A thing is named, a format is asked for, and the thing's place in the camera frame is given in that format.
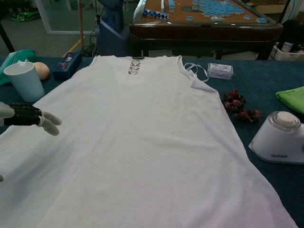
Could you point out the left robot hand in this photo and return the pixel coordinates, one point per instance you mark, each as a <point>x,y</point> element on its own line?
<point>21,116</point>

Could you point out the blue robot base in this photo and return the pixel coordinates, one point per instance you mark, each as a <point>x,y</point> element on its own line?
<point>111,35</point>

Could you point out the light blue plastic cup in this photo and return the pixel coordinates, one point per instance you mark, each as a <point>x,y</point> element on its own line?
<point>26,83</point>

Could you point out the peach coloured ball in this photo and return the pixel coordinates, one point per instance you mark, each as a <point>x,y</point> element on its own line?
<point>42,70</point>

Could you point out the green wet wipes pack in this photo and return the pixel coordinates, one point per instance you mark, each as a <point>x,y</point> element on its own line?
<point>16,55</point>

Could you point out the dark blue toothpaste box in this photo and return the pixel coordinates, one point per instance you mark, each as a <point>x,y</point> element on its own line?
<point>64,69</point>

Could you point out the black metal stand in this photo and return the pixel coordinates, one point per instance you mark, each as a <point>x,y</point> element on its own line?
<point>6,38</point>

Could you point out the white sleeveless shirt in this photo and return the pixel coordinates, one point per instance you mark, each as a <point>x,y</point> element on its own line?
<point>118,118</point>

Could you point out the green bag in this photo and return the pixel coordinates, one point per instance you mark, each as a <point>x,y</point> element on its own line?
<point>23,17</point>

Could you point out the wooden pole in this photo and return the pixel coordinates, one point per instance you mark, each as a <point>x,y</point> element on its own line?
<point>81,23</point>

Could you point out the glass partition panel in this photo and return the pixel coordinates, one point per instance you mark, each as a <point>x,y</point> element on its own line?
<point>66,14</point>

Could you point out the blue white snake cube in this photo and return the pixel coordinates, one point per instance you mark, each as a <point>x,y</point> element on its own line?
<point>154,14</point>

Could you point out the blue backed mahjong tile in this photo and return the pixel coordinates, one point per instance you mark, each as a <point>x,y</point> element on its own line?
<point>261,20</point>
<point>190,18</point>
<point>247,17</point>

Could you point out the brown mahjong table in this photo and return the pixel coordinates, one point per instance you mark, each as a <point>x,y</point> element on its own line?
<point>202,33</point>

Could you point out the clear purple soap box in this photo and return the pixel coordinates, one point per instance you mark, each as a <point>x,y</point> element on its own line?
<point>219,71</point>

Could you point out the red artificial grape bunch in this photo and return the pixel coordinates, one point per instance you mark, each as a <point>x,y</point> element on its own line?
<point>234,99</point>

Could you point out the white faced mahjong tile pair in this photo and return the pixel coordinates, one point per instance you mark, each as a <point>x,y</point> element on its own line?
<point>216,19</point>

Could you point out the blue mahjong tile pile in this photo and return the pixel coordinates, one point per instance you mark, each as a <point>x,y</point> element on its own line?
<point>213,8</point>

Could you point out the white plastic basket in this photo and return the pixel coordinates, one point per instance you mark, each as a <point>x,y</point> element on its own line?
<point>282,55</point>

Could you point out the green black folded cloth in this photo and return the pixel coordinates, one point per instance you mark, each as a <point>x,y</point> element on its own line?
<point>292,98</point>

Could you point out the brown cardboard box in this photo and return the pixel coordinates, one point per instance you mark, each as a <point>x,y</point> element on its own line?
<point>273,8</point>

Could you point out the black chair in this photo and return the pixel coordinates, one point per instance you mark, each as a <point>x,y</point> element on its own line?
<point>293,31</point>

